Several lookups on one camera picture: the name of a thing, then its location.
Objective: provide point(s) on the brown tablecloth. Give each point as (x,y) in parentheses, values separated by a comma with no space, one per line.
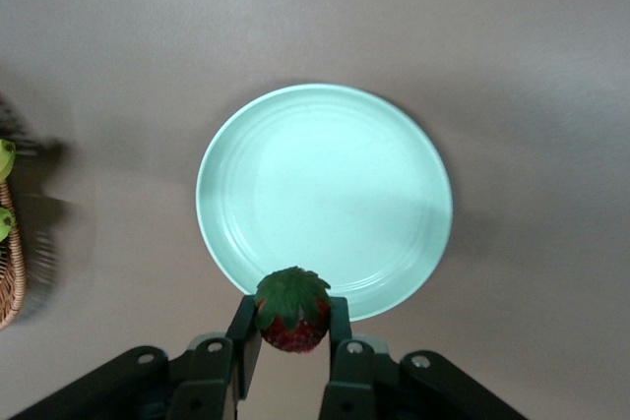
(492,46)

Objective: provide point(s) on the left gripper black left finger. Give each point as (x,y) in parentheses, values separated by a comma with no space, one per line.
(207,380)

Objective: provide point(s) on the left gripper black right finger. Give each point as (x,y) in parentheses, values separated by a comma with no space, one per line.
(359,380)

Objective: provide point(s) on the brown wicker basket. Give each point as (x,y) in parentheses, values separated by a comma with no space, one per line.
(10,302)

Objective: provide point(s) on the red toy strawberry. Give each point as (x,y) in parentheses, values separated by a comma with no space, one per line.
(295,331)

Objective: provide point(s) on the light green round plate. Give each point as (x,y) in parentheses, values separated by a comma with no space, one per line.
(325,184)

